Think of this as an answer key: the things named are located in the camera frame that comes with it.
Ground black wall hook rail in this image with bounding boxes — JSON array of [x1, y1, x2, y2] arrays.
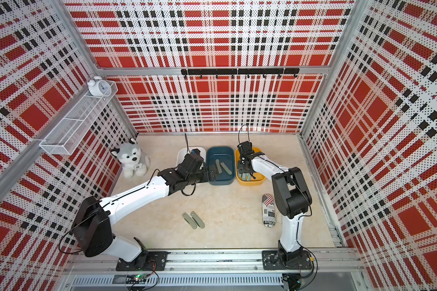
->
[[181, 68, 301, 77]]

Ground dark teal storage box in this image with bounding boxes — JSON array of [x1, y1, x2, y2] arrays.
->
[[206, 146, 235, 186]]

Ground olive knife one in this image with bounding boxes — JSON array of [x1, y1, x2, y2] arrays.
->
[[182, 212, 198, 229]]

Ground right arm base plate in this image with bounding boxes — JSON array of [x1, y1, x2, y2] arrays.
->
[[262, 250, 313, 271]]

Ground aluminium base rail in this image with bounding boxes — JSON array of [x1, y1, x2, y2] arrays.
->
[[63, 248, 364, 275]]

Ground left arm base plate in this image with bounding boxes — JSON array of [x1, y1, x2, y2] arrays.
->
[[116, 251, 169, 272]]

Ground husky plush toy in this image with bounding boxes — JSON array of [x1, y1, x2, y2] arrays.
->
[[110, 138, 150, 179]]

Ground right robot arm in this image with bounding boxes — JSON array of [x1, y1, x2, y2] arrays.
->
[[237, 141, 312, 267]]

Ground olive knife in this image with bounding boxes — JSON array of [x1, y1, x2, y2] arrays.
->
[[220, 162, 233, 176], [215, 159, 223, 174]]

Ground white alarm clock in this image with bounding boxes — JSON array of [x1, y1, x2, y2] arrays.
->
[[87, 76, 112, 97]]

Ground white storage box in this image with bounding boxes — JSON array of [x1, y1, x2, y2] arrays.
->
[[176, 147, 208, 185]]

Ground olive knife two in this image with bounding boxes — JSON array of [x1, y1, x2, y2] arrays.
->
[[191, 211, 205, 229]]

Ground yellow storage box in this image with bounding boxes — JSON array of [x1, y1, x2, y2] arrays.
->
[[234, 149, 266, 186]]

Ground white wire mesh shelf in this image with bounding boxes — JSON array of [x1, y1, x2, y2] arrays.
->
[[40, 80, 118, 156]]

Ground green circuit board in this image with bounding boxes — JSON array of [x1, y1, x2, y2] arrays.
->
[[125, 274, 146, 285]]

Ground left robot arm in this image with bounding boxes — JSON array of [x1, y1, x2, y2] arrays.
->
[[70, 149, 218, 263]]

